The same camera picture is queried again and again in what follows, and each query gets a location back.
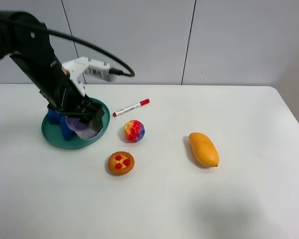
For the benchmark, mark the rainbow squishy ball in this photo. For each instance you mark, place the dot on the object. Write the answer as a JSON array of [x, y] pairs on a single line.
[[133, 131]]

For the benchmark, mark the purple lidded round jar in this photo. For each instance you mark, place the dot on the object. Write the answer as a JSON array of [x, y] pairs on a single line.
[[81, 129]]

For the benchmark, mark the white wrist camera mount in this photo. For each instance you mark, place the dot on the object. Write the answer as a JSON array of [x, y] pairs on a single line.
[[91, 67]]

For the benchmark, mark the red capped white marker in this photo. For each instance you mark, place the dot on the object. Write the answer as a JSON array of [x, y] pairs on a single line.
[[130, 108]]

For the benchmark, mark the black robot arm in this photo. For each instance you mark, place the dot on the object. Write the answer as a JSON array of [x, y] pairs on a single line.
[[25, 40]]

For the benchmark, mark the blue rolled cloth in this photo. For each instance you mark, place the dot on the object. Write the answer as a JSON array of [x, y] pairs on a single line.
[[56, 118]]

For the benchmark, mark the round teal plate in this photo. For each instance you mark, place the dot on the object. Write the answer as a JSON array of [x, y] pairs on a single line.
[[53, 133]]

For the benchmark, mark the yellow toy mango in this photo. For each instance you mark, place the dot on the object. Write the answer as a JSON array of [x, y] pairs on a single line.
[[204, 150]]

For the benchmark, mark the toy fruit tart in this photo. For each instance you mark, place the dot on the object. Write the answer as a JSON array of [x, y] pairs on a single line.
[[121, 163]]

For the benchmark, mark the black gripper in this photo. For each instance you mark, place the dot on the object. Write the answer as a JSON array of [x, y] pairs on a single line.
[[54, 84]]

